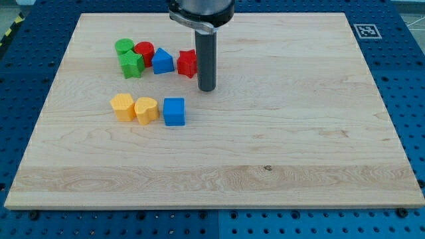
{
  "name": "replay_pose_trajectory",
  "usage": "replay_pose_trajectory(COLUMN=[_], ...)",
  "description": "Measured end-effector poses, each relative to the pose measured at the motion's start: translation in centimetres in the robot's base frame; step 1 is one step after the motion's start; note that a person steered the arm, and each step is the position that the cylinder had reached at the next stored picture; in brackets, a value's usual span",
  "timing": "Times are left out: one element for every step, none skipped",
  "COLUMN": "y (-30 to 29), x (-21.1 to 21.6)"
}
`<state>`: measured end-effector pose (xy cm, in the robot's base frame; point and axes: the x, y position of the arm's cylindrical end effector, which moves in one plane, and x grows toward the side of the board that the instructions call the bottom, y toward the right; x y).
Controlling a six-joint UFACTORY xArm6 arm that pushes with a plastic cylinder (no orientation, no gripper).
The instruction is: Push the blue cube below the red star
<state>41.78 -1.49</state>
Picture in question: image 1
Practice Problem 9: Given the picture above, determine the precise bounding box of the green cylinder block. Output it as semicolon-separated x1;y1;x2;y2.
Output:
114;39;134;56

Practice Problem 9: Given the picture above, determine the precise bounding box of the wooden board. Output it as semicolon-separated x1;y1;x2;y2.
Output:
5;13;424;210

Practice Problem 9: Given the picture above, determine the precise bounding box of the yellow heart block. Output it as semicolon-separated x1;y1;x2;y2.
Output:
134;97;159;125

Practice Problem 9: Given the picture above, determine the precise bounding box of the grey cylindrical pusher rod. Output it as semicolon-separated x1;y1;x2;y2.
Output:
195;31;217;92

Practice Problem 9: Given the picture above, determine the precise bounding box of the red cylinder block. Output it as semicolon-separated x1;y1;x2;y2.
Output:
134;41;155;68

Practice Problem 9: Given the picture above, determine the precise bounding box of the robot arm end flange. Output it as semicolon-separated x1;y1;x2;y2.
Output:
168;0;235;35

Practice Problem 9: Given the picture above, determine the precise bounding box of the yellow hexagon block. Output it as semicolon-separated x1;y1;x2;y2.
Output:
110;93;135;122

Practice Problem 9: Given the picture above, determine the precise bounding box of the white fiducial marker tag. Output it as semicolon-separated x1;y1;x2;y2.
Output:
353;23;382;39

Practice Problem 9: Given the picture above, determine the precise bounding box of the yellow black hazard tape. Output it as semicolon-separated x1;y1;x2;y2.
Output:
1;12;25;47

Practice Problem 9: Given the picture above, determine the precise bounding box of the red star block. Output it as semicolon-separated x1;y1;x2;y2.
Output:
177;49;197;78

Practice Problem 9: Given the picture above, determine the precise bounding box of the green star block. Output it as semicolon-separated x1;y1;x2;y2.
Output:
118;50;145;78

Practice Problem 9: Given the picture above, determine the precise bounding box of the blue triangular block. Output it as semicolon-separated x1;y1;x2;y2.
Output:
151;48;175;74

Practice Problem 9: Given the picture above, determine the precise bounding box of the blue cube block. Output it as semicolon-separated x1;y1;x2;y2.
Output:
163;98;185;126

